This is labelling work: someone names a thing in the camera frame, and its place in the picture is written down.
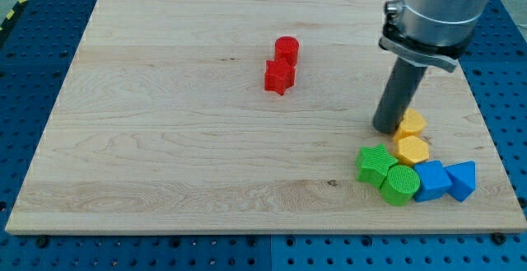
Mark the yellow heart block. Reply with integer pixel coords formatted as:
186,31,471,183
393,108,427,142

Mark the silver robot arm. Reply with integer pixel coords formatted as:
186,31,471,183
379,0,489,72

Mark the yellow hexagon block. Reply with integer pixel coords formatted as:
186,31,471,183
394,135,430,166

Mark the red star block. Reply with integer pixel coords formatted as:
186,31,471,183
264,58,296,96

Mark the red cylinder block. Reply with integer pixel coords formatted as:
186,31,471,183
274,35,300,67

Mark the wooden board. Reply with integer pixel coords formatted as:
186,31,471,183
6,0,526,236

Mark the green star block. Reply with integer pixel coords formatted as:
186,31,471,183
356,144,399,189

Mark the green cylinder block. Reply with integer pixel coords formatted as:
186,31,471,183
380,165,421,206

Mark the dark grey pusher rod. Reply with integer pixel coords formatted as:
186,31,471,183
372,58,427,133

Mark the blue cube block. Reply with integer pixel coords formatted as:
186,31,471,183
413,160,452,202

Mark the blue triangle block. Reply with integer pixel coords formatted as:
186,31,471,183
445,161,477,202

